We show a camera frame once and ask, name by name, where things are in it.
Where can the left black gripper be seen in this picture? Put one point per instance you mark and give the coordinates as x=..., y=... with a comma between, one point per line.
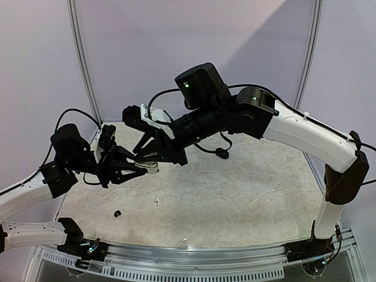
x=106, y=173

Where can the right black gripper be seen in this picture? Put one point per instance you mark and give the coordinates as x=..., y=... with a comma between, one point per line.
x=169, y=147

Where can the small white charging case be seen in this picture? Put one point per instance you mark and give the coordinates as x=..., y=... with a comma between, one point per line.
x=151, y=167

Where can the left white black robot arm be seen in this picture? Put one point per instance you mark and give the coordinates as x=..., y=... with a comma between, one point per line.
x=73, y=155

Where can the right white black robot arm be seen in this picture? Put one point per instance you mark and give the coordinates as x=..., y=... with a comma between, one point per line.
x=259, y=113

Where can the black charging case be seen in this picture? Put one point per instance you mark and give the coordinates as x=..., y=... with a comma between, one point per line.
x=221, y=153

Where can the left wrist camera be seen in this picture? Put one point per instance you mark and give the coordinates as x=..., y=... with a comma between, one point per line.
x=104, y=141

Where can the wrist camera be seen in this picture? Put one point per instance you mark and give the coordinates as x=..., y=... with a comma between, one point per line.
x=137, y=117
x=104, y=141

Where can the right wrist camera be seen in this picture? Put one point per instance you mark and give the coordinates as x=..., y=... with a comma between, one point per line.
x=137, y=117

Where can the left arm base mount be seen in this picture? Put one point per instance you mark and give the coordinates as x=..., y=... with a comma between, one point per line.
x=87, y=250

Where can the aluminium front rail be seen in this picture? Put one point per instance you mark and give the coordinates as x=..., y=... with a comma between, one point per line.
x=126, y=262

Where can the left aluminium frame post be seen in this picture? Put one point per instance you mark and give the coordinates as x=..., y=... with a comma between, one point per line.
x=80, y=51

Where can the aluminium frame post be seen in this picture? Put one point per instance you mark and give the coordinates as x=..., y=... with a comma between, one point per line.
x=80, y=51
x=309, y=54

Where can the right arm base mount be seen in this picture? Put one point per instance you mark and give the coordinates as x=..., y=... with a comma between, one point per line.
x=312, y=247

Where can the right aluminium frame post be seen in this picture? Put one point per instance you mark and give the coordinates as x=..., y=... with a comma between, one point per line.
x=309, y=54

